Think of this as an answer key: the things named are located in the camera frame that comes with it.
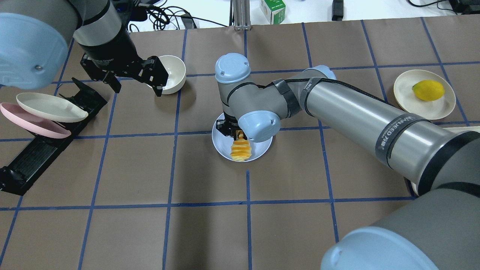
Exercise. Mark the light blue plate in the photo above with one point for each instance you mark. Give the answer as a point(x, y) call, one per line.
point(223, 145)

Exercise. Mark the black dish rack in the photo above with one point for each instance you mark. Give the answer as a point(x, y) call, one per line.
point(18, 177)

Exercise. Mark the aluminium frame post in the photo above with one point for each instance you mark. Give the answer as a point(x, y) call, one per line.
point(239, 17)

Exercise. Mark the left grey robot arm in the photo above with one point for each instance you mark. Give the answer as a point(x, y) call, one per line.
point(36, 35)

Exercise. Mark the yellow croissant bread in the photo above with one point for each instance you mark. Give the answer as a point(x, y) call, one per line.
point(241, 148)

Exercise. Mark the green white box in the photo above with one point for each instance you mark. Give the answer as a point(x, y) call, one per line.
point(273, 10)

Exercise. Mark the cream bowl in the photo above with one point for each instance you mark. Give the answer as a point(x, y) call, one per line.
point(176, 70)

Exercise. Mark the yellow lemon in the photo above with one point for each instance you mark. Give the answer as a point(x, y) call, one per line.
point(428, 90)

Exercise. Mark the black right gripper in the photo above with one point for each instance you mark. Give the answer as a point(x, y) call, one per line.
point(227, 128)

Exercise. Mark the cream plate with lemon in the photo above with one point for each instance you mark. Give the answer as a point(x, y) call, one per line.
point(407, 100)

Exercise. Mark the cream plate in rack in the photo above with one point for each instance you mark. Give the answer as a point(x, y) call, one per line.
point(50, 107)

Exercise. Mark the pink plate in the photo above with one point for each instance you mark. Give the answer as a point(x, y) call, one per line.
point(33, 123)

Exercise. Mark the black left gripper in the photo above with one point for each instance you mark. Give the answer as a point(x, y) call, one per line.
point(112, 52)

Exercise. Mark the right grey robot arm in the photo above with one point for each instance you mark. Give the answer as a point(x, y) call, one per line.
point(437, 231)

